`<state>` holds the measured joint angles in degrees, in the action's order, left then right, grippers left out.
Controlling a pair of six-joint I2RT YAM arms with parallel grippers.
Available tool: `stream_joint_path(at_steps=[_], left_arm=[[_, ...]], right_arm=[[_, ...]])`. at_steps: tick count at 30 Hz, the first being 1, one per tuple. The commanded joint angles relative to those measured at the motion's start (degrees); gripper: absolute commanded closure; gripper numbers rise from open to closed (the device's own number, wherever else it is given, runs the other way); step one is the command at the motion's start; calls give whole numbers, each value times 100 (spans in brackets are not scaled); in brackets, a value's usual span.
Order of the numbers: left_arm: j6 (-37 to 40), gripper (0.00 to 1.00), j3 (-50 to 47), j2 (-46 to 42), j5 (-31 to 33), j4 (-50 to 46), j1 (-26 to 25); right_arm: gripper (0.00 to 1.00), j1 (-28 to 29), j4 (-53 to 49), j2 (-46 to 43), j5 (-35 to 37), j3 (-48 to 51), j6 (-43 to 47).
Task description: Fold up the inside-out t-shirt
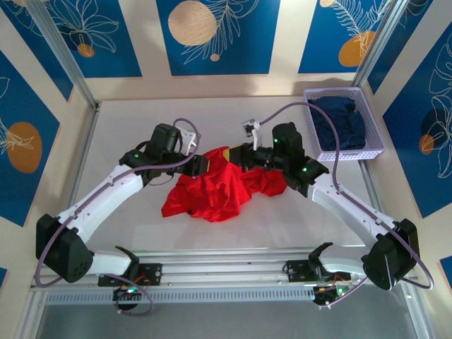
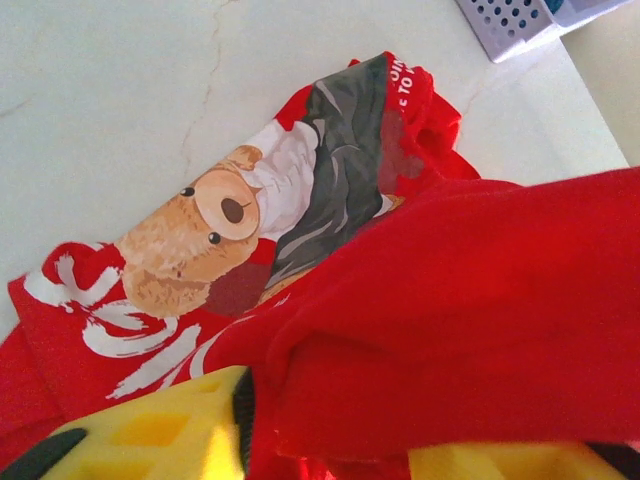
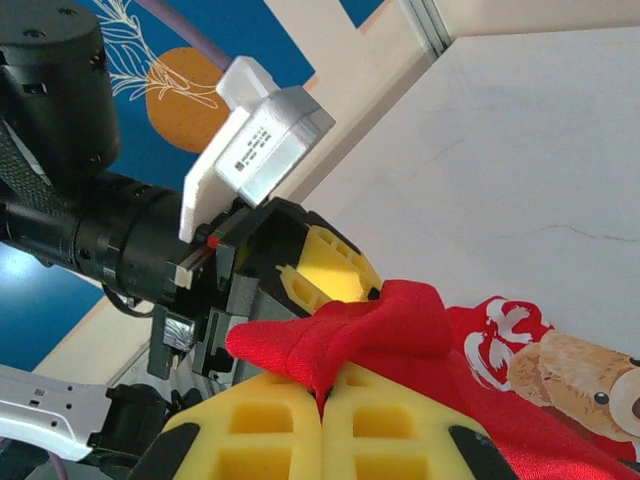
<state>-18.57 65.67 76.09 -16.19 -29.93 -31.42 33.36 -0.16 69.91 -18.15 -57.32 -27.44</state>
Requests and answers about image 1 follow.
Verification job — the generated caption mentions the red t-shirt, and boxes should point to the red t-shirt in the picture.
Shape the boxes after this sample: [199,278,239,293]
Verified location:
[161,144,287,223]

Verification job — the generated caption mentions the navy blue cloth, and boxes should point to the navy blue cloth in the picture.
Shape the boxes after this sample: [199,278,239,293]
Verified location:
[307,95,367,152]

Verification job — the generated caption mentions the lavender perforated plastic basket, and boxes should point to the lavender perforated plastic basket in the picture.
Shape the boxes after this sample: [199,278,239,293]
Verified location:
[302,86,388,163]

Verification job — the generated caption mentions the blue panel with peach circle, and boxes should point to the blue panel with peach circle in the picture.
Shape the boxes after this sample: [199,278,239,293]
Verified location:
[155,0,282,77]

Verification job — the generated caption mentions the blue panel with orange oval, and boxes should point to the blue panel with orange oval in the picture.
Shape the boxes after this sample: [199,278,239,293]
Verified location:
[0,49,61,227]

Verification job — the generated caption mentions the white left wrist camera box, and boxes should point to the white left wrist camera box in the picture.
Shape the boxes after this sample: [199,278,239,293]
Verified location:
[174,126,197,156]

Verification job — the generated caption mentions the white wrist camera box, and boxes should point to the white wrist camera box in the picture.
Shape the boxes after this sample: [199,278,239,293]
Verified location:
[174,126,197,156]
[241,119,264,149]

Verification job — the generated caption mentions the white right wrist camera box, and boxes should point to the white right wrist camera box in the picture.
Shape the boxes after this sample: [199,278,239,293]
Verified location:
[241,119,264,149]

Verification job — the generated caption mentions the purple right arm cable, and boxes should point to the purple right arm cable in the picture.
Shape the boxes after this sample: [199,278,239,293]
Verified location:
[259,101,435,312]

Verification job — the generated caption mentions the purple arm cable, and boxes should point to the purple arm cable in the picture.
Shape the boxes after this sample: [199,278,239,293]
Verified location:
[35,118,202,317]
[259,101,435,312]

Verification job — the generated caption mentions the aluminium base frame rails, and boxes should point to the aluminium base frame rails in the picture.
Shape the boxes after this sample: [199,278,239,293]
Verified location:
[30,246,424,294]

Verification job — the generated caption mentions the blue floral wall panel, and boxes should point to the blue floral wall panel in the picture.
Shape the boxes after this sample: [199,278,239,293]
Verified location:
[45,0,144,79]
[383,31,452,220]
[0,0,74,103]
[298,0,393,75]
[367,0,452,95]

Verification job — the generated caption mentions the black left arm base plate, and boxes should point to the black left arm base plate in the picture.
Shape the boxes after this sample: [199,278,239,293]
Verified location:
[97,263,163,287]

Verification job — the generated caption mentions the aluminium frame post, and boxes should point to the aluminium frame post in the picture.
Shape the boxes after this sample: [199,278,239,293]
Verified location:
[352,0,405,89]
[26,0,100,110]

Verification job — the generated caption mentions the grey slotted cable duct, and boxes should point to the grey slotted cable duct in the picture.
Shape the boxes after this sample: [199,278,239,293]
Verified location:
[44,286,319,305]

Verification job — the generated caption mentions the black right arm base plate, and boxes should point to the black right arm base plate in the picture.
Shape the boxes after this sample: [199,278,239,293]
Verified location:
[286,259,350,283]

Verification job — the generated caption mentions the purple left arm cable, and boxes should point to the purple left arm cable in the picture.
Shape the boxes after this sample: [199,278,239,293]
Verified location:
[35,118,202,317]

